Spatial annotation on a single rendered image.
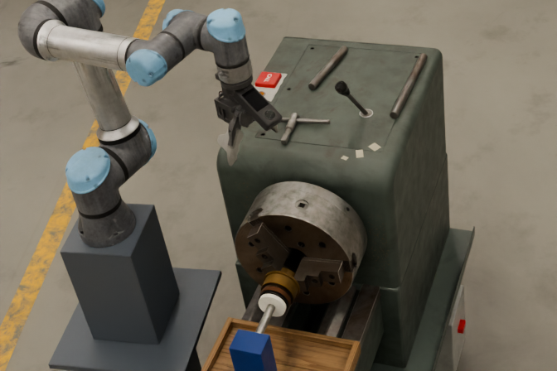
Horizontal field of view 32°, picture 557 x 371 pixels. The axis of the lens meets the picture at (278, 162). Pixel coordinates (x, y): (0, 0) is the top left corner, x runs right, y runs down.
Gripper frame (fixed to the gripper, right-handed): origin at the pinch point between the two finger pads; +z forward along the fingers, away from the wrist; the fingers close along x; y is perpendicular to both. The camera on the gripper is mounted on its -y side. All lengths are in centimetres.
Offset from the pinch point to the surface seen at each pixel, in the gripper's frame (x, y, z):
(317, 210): -8.1, -8.8, 20.1
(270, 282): 9.9, -8.4, 30.4
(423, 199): -51, -6, 49
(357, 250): -12.1, -16.6, 32.1
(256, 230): 4.2, 0.6, 22.5
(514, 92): -215, 74, 142
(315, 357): 7, -17, 54
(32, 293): 9, 155, 142
